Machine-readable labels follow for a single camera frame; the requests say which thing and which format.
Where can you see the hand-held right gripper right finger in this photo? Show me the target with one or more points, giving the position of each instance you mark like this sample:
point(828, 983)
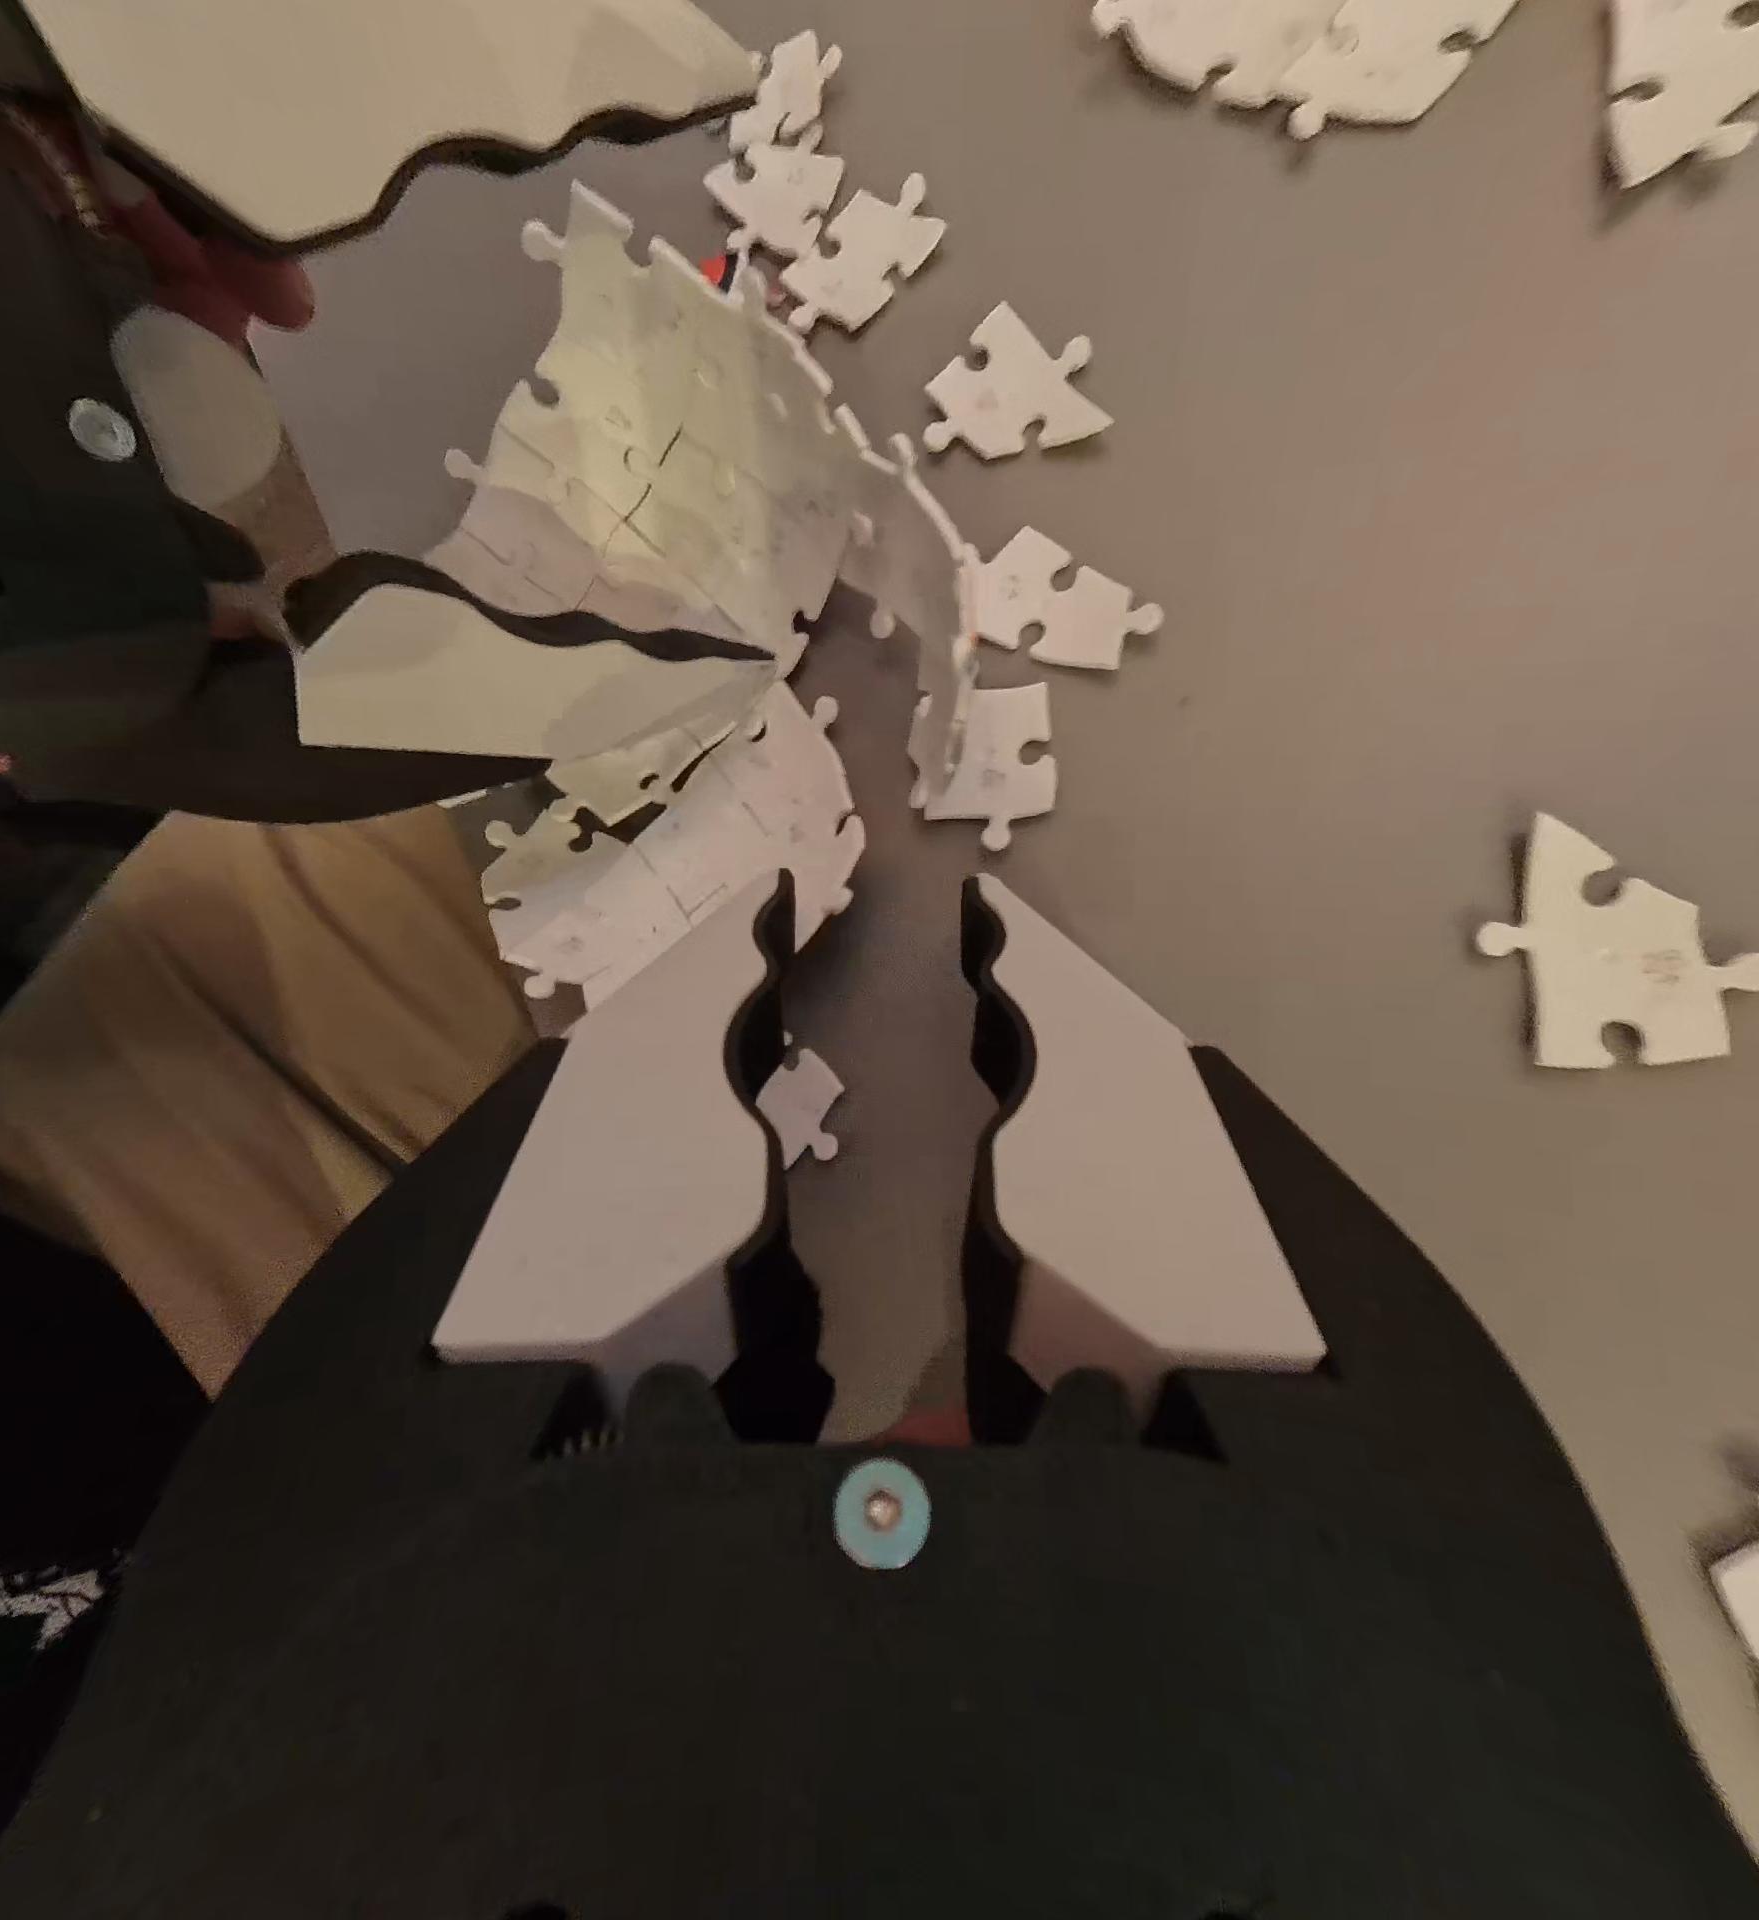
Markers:
point(1135, 1201)

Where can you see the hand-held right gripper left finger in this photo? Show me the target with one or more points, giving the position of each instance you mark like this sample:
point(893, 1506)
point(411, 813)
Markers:
point(623, 1201)

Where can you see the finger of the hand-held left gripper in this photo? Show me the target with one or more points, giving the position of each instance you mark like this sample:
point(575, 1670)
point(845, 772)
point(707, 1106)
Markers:
point(369, 76)
point(518, 690)

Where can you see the curved assembled puzzle ball section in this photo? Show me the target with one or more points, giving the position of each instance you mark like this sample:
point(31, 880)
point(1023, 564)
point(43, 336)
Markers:
point(669, 450)

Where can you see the printed red black puzzle piece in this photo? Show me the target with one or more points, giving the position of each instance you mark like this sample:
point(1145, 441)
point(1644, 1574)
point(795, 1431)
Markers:
point(725, 271)

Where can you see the three joined white puzzle pieces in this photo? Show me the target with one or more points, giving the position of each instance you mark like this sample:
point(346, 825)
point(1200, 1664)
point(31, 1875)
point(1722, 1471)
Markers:
point(1269, 45)

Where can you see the person's left hand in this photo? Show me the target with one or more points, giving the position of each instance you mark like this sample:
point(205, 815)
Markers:
point(265, 293)

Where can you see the person's beige trousers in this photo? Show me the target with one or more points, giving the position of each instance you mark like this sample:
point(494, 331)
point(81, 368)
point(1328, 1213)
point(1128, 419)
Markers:
point(218, 1051)

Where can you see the black printed cloth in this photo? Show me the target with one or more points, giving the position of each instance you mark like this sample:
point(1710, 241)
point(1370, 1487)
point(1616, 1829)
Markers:
point(9, 1379)

